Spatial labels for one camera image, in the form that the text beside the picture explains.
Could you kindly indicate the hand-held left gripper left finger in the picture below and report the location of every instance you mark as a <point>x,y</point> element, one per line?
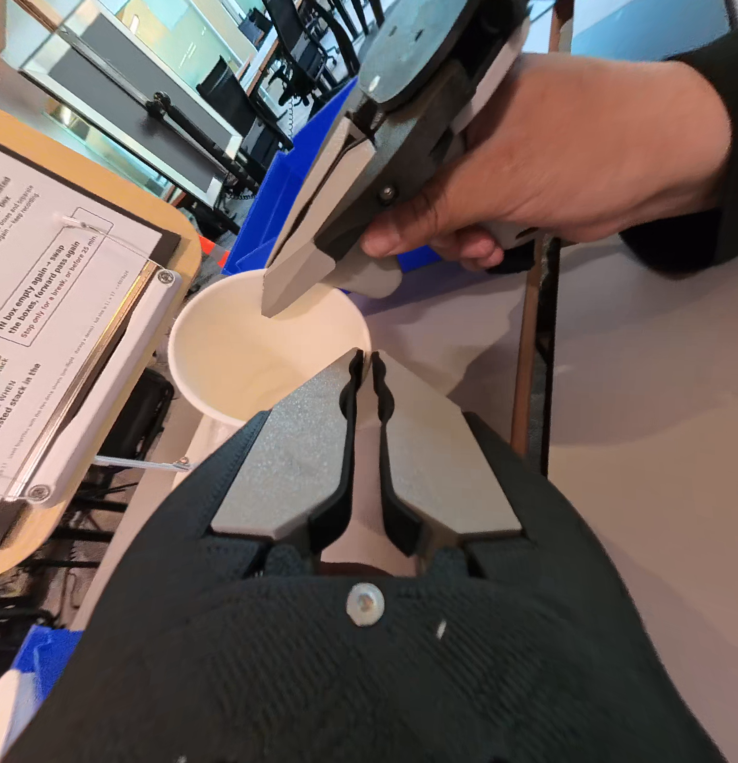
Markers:
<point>285,471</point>

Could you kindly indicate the ribbed black chair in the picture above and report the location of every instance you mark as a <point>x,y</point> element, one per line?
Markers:
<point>303,42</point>

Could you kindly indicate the orange traffic cone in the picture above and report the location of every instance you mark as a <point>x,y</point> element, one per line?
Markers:
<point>214,250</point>

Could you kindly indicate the person's right hand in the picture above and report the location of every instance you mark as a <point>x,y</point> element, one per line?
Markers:
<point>583,149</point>

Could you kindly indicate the blue plastic bin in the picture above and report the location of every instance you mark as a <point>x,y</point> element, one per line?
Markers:
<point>273,191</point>
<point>47,655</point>

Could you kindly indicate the person's right forearm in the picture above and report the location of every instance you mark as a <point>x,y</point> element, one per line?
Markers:
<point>735,179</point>

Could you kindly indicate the white and wood document stand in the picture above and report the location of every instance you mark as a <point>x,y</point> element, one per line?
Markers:
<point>107,405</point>

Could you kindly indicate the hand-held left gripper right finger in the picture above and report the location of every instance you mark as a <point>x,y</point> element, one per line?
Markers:
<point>446,471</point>

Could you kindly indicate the black office chair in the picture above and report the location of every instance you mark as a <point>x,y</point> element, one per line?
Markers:
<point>136,411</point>

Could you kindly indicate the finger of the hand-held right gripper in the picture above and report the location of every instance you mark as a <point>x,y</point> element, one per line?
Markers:
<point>321,191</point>
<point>303,268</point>

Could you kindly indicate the printed instruction sheet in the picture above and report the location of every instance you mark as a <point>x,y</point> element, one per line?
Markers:
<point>124,262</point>

